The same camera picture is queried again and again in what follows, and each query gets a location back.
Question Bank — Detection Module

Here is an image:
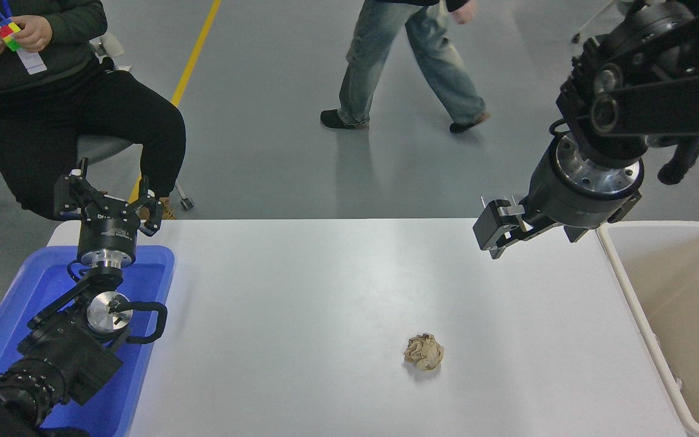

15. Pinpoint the colourful puzzle cube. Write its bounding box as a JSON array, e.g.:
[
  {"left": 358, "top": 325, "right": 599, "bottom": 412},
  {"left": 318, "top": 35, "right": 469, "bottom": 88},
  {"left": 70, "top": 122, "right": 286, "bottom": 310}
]
[{"left": 0, "top": 20, "right": 22, "bottom": 52}]

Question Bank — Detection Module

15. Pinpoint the walking person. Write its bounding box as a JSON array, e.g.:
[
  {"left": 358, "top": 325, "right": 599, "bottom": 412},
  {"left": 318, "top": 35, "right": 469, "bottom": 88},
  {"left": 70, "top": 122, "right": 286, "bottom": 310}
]
[{"left": 319, "top": 0, "right": 491, "bottom": 134}]

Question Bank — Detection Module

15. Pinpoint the seated person's left hand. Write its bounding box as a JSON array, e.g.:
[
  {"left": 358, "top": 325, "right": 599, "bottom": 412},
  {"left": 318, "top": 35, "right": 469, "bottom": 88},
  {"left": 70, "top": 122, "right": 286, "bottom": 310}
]
[{"left": 13, "top": 15, "right": 53, "bottom": 54}]

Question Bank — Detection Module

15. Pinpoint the walking person's hand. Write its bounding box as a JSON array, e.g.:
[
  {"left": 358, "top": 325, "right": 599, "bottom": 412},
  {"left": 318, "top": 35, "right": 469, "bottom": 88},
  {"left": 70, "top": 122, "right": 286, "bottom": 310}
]
[{"left": 450, "top": 0, "right": 478, "bottom": 25}]

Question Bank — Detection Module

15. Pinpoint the blue plastic tray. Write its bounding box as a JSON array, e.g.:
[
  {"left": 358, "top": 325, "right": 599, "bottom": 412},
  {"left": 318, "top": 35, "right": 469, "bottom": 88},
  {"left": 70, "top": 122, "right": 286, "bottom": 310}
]
[{"left": 0, "top": 245, "right": 175, "bottom": 437}]

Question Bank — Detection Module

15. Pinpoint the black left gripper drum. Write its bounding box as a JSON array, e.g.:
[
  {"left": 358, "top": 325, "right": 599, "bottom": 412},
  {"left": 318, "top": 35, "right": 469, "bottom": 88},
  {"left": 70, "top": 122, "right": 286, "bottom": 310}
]
[{"left": 77, "top": 209, "right": 140, "bottom": 259}]

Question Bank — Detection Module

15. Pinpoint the white wheeled chair frame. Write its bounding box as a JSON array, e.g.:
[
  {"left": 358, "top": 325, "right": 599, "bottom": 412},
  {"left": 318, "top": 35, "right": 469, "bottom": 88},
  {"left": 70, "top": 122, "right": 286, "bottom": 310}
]
[{"left": 571, "top": 0, "right": 623, "bottom": 44}]

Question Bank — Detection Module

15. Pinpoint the large pale bin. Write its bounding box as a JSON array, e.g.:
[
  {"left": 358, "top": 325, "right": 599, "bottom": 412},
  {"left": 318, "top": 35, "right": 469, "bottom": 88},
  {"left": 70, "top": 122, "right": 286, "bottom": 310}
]
[{"left": 595, "top": 220, "right": 699, "bottom": 437}]

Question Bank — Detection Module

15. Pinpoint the crumpled tan paper ball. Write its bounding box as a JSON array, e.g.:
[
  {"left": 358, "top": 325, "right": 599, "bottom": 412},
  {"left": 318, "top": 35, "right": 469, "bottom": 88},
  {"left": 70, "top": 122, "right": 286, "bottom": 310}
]
[{"left": 403, "top": 333, "right": 445, "bottom": 371}]

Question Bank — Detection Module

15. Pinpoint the seated person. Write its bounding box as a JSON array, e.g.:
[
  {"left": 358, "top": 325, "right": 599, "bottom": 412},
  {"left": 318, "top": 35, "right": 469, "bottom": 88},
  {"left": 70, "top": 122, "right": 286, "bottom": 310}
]
[{"left": 0, "top": 0, "right": 187, "bottom": 222}]

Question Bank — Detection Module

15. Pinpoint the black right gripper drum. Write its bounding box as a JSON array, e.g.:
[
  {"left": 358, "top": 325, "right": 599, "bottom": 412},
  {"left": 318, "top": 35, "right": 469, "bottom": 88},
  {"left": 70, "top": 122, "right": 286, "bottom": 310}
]
[{"left": 519, "top": 143, "right": 641, "bottom": 230}]

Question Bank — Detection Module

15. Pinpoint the white badge card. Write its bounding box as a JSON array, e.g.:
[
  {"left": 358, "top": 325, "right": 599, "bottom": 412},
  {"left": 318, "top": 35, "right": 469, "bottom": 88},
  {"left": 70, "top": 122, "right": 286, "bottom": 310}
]
[{"left": 16, "top": 49, "right": 47, "bottom": 75}]

